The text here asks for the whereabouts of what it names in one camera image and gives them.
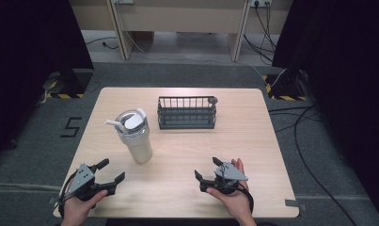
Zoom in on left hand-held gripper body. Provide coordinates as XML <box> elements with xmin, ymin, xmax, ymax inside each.
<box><xmin>60</xmin><ymin>162</ymin><xmax>117</xmax><ymax>202</ymax></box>

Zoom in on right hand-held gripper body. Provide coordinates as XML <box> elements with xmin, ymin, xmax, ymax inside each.
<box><xmin>198</xmin><ymin>161</ymin><xmax>250</xmax><ymax>195</ymax></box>

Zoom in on person's right hand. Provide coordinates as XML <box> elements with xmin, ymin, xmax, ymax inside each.
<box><xmin>205</xmin><ymin>157</ymin><xmax>257</xmax><ymax>220</ymax></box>

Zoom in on person's left hand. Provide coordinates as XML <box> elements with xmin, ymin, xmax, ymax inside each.
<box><xmin>60</xmin><ymin>189</ymin><xmax>109</xmax><ymax>222</ymax></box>

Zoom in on white drinking straw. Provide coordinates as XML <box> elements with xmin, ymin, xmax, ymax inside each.
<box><xmin>103</xmin><ymin>119</ymin><xmax>128</xmax><ymax>134</ymax></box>

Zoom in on cream tumbler with clear lid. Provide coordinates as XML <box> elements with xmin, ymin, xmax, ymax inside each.
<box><xmin>114</xmin><ymin>107</ymin><xmax>154</xmax><ymax>165</ymax></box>

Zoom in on grey tape floor marker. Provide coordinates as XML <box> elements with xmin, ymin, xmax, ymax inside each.
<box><xmin>284</xmin><ymin>199</ymin><xmax>308</xmax><ymax>212</ymax></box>

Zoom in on black stand base hazard tape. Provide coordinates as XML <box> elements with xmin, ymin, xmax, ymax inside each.
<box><xmin>40</xmin><ymin>69</ymin><xmax>94</xmax><ymax>100</ymax></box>
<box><xmin>261</xmin><ymin>69</ymin><xmax>310</xmax><ymax>102</ymax></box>

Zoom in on black curtain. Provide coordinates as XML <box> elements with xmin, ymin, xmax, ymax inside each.
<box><xmin>0</xmin><ymin>0</ymin><xmax>95</xmax><ymax>161</ymax></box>
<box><xmin>271</xmin><ymin>0</ymin><xmax>379</xmax><ymax>218</ymax></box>

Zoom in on beige wooden desk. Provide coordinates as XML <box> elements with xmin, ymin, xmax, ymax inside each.
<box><xmin>69</xmin><ymin>0</ymin><xmax>294</xmax><ymax>62</ymax></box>

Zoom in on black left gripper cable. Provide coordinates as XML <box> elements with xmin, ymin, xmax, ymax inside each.
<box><xmin>56</xmin><ymin>170</ymin><xmax>79</xmax><ymax>218</ymax></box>

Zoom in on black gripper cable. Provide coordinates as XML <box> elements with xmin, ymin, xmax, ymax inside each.
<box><xmin>56</xmin><ymin>170</ymin><xmax>79</xmax><ymax>218</ymax></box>
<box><xmin>235</xmin><ymin>183</ymin><xmax>255</xmax><ymax>215</ymax></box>

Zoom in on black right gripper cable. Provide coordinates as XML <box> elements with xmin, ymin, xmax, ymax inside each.
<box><xmin>235</xmin><ymin>183</ymin><xmax>255</xmax><ymax>215</ymax></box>

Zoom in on dark wire basket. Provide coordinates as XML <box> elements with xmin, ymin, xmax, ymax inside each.
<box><xmin>156</xmin><ymin>95</ymin><xmax>219</xmax><ymax>131</ymax></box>

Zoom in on black floor cables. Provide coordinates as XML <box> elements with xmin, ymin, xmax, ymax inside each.
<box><xmin>267</xmin><ymin>105</ymin><xmax>359</xmax><ymax>226</ymax></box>

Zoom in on black floor cable with plug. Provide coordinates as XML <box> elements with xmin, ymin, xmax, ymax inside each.
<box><xmin>85</xmin><ymin>36</ymin><xmax>120</xmax><ymax>51</ymax></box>

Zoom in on black power cables bundle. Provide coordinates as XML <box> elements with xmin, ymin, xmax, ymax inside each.
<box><xmin>243</xmin><ymin>2</ymin><xmax>278</xmax><ymax>66</ymax></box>

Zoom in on white wall socket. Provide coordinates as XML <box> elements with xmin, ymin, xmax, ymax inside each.
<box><xmin>249</xmin><ymin>0</ymin><xmax>273</xmax><ymax>8</ymax></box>

